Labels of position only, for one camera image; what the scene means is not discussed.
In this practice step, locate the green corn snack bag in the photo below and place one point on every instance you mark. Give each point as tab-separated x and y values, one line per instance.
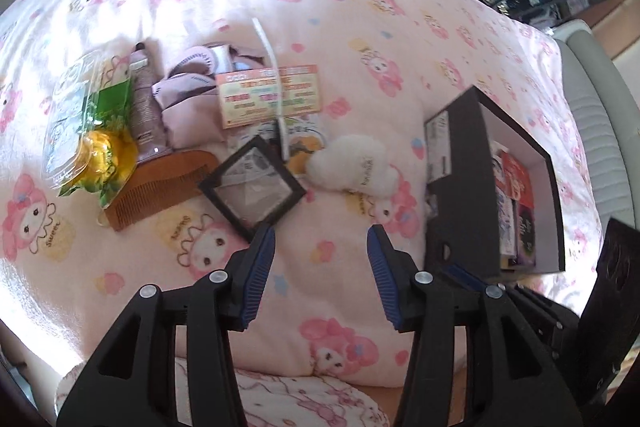
105	152

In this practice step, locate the orange sticker card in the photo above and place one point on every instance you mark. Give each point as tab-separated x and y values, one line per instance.
270	97

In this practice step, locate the cartoon dot art kit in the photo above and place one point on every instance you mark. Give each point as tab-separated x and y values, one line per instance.
515	177

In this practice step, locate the yellow cartoon sticker sheet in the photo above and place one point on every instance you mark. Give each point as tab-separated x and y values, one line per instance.
305	142

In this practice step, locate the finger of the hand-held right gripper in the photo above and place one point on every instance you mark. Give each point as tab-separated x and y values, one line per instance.
545	322

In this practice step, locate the pink cloth pouch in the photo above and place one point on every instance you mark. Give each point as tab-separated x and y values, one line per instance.
190	117

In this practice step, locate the white fluffy puff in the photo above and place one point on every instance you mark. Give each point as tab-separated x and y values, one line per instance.
350	162

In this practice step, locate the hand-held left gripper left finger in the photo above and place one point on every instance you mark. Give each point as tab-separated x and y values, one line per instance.
257	277

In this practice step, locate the purple hand cream tube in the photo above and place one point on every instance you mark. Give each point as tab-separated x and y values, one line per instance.
145	112

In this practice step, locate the wooden comb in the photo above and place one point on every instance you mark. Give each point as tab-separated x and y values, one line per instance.
150	187

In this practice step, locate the pink rabbit print quilt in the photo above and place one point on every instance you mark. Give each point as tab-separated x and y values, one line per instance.
310	402

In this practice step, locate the grey padded bed frame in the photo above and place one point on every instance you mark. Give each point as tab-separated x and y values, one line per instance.
600	107

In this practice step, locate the dark purple card box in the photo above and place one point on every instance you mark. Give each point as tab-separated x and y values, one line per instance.
526	232

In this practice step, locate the black cardboard box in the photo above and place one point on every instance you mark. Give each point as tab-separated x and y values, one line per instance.
465	217

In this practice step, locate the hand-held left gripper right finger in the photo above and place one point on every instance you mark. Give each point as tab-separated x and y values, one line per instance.
385	277

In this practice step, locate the white beaded plastic strip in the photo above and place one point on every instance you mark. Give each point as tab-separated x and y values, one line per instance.
270	52

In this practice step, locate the black square frame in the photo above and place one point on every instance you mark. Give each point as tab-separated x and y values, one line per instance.
250	187

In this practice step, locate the clear plastic cartoon lid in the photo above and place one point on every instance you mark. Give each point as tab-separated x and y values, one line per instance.
70	117

